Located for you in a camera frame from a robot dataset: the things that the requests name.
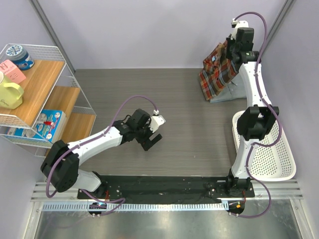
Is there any red brown plaid shirt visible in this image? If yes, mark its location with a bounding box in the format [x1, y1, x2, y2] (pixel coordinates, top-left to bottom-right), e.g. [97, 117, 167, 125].
[199, 40, 238, 101]

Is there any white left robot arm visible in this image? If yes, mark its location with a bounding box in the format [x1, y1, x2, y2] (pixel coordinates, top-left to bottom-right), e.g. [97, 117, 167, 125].
[40, 109, 165, 199]

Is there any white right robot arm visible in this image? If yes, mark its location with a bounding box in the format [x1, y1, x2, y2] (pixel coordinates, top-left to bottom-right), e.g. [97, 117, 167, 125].
[225, 26, 279, 197]

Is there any folded grey button shirt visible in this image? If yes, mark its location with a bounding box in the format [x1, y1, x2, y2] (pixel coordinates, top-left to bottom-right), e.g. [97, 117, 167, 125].
[209, 75, 246, 103]

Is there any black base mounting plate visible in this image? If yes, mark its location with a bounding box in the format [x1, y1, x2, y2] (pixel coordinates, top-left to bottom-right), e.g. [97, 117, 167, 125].
[90, 175, 255, 203]

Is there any blue product box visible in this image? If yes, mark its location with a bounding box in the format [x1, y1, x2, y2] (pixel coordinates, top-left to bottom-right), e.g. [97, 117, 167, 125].
[6, 109, 66, 146]

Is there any white perforated plastic basket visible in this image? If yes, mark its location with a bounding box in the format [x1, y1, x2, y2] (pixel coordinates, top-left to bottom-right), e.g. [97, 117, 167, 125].
[232, 111, 296, 182]

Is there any yellow plastic pitcher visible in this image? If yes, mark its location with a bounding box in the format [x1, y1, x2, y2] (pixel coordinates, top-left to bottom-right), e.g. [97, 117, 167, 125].
[0, 72, 24, 110]

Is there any blue round tin can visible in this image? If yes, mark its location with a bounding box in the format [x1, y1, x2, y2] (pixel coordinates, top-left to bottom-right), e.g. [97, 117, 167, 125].
[5, 45, 34, 71]

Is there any pink small box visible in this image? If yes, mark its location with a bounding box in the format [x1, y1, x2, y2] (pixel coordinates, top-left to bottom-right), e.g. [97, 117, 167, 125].
[0, 60, 26, 84]

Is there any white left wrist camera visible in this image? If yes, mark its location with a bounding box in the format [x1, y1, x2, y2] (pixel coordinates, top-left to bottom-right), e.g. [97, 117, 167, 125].
[149, 110, 165, 133]

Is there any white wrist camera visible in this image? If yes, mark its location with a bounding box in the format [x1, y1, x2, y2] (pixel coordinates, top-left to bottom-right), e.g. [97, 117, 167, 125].
[230, 18, 249, 40]
[149, 110, 165, 133]

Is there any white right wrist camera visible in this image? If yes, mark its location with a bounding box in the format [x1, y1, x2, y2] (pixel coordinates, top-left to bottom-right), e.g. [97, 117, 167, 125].
[230, 18, 249, 40]

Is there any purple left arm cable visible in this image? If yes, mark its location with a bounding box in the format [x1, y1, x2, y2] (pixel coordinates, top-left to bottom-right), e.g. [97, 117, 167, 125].
[46, 96, 160, 217]

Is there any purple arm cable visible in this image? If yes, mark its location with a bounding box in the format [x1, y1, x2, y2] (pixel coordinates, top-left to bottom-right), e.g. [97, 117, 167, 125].
[46, 96, 160, 217]
[234, 11, 282, 219]

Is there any white slotted cable duct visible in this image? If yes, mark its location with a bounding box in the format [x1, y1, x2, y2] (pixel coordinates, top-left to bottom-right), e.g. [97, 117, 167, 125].
[42, 201, 229, 212]

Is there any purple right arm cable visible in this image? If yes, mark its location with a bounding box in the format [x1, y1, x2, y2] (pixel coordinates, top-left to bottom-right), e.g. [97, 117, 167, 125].
[234, 11, 282, 219]

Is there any white wire wooden shelf rack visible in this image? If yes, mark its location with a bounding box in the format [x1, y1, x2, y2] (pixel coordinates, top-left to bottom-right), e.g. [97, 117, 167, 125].
[0, 44, 96, 157]

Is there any aluminium frame rail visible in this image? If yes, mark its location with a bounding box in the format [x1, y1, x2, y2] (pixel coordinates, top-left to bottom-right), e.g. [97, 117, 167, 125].
[30, 179, 304, 202]

